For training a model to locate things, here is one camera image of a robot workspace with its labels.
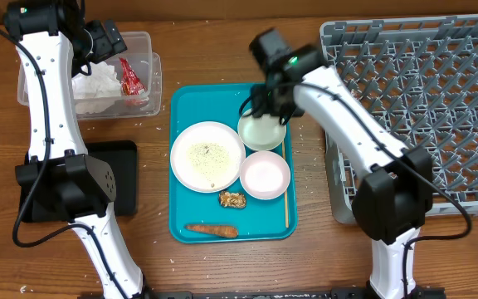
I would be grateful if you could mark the large white plate with rice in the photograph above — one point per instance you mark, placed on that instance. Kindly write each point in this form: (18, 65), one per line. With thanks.
(207, 157)

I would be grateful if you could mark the white tissue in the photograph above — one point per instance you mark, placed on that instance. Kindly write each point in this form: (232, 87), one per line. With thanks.
(84, 107)
(103, 82)

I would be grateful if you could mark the teal plastic serving tray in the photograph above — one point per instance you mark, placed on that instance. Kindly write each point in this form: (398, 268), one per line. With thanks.
(260, 219)

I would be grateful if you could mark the carrot piece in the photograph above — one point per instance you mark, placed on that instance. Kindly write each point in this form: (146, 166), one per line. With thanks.
(222, 231)

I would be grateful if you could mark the clear plastic waste bin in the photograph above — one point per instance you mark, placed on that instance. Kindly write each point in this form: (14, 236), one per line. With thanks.
(49, 63)

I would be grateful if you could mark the small white bowl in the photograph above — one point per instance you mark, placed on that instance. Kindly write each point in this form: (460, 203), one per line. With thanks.
(265, 175)

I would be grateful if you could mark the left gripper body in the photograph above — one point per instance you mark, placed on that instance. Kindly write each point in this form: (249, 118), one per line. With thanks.
(103, 48)

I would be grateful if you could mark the wooden chopstick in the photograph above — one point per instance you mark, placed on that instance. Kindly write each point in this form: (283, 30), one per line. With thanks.
(287, 219)

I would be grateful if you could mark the black plastic tray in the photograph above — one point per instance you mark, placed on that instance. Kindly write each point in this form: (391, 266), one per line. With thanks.
(125, 178)

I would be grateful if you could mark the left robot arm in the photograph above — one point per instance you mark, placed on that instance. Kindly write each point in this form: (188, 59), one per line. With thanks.
(101, 236)

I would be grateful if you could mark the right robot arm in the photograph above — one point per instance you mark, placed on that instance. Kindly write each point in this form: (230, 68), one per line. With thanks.
(393, 194)

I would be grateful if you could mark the brown cardboard backdrop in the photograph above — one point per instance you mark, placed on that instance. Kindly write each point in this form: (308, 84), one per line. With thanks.
(178, 10)

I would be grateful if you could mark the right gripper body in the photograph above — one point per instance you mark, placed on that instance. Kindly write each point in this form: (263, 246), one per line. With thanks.
(267, 102)

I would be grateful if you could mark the red snack wrapper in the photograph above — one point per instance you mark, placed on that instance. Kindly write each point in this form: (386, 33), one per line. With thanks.
(131, 85)

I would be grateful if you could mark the grey dishwasher rack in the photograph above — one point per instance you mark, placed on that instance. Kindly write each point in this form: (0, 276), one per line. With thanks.
(418, 77)

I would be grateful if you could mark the walnut food scrap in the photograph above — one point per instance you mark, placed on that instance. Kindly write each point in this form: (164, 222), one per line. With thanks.
(232, 200)

